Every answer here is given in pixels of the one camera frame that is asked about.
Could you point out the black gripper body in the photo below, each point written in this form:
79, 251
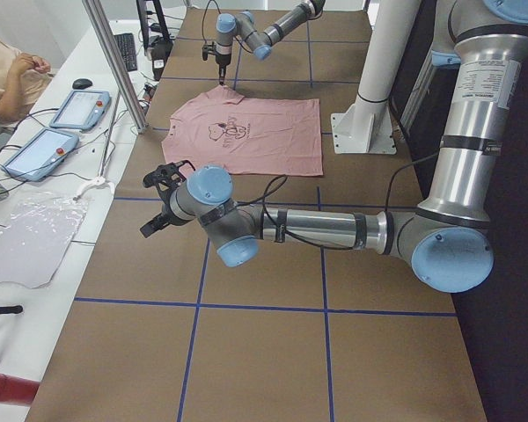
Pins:
164, 214
221, 61

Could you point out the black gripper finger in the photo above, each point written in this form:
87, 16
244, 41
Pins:
222, 74
152, 226

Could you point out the pink Snoopy t-shirt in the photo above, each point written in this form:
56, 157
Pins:
247, 135

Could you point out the black box device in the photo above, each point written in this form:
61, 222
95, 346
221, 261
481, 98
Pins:
158, 51

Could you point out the white plastic hook tool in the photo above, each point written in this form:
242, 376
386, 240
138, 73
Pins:
97, 182

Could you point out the black keyboard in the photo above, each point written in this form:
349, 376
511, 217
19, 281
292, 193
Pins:
127, 48

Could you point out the far blue teach pendant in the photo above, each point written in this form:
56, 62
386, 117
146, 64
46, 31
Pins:
81, 110

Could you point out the blue teach pendant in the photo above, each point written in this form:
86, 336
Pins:
81, 110
41, 155

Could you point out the near blue teach pendant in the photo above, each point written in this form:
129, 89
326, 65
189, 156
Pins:
41, 155

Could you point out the black computer mouse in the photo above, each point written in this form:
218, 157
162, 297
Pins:
82, 83

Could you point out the clear plastic bag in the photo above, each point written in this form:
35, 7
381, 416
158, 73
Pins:
35, 239

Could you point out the seated person beige shirt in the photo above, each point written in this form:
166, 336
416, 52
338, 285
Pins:
23, 78

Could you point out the red cylinder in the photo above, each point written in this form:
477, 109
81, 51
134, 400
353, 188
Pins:
17, 391

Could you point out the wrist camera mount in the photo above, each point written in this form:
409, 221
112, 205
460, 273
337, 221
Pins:
208, 49
167, 175

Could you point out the aluminium frame post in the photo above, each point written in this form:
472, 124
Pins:
102, 28

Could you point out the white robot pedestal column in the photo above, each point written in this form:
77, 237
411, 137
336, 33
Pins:
366, 127

